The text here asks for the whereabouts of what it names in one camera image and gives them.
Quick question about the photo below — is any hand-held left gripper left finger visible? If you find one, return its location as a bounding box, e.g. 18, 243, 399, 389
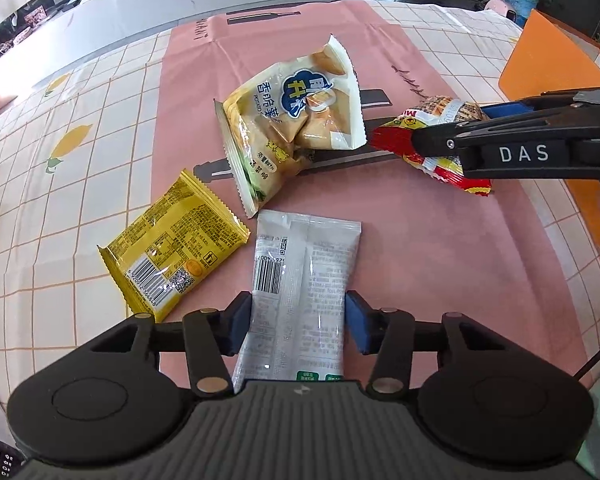
87, 291, 254, 396

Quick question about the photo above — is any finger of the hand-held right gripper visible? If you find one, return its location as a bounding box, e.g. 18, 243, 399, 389
479, 87, 600, 122
411, 106, 600, 172

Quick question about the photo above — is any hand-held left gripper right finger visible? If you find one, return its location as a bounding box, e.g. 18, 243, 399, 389
345, 290, 512, 395

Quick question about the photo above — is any red yellow noodle snack bag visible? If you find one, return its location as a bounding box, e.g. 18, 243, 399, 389
369, 96, 496, 198

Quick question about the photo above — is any orange cardboard box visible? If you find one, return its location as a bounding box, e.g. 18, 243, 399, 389
498, 9, 600, 106

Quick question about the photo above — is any white silver snack packet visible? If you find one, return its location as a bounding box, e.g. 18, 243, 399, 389
231, 209, 363, 393

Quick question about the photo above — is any pink printed table mat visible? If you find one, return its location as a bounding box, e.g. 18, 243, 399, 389
150, 0, 597, 396

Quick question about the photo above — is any small pink appliance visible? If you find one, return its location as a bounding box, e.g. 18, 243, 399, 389
484, 0, 524, 24

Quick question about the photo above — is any yellow flat snack packet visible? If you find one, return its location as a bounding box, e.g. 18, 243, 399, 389
96, 169, 251, 324

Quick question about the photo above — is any yellow white potato chip bag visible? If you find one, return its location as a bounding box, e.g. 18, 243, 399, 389
214, 34, 368, 219

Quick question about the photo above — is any white television console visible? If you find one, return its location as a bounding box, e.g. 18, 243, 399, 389
0, 0, 381, 68

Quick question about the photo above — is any black cable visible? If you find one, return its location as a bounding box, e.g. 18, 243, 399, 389
572, 334, 600, 382

